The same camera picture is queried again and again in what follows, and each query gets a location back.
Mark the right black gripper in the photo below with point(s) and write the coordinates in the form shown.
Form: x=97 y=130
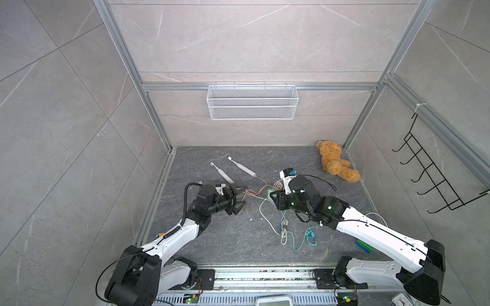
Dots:
x=279 y=203

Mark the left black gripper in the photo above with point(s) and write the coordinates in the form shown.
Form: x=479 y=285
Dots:
x=231 y=199

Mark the white electric toothbrush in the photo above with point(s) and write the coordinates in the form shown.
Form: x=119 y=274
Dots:
x=242 y=167
x=223 y=174

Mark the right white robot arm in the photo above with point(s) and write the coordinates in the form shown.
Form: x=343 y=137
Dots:
x=417 y=267

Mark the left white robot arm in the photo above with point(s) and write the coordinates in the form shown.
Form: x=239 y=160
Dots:
x=144 y=272

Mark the brown teddy bear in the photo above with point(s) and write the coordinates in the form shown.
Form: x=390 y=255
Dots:
x=334 y=164

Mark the green toy brick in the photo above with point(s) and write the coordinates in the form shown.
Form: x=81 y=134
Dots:
x=364 y=246

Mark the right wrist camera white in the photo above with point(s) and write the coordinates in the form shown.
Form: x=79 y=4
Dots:
x=286 y=176

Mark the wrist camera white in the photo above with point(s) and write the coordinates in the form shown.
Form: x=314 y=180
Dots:
x=219 y=188
x=286 y=176

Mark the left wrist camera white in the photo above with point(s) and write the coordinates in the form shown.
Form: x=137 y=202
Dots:
x=219 y=188

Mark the white wire mesh basket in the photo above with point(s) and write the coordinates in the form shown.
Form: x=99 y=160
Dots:
x=252 y=102

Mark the black wire hook rack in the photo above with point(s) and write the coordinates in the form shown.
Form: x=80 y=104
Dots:
x=438 y=181

